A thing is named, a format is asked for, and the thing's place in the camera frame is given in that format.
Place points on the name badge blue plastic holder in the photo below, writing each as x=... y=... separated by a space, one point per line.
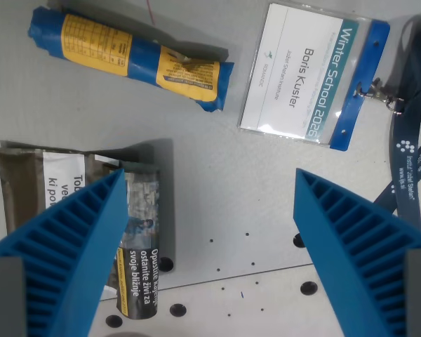
x=312 y=73

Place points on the grey tobacco pouch warning label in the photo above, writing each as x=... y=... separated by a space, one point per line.
x=140 y=224

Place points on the blue rolled bag yellow label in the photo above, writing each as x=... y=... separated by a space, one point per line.
x=133 y=56

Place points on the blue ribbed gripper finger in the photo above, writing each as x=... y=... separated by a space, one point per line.
x=351 y=252
x=70 y=252

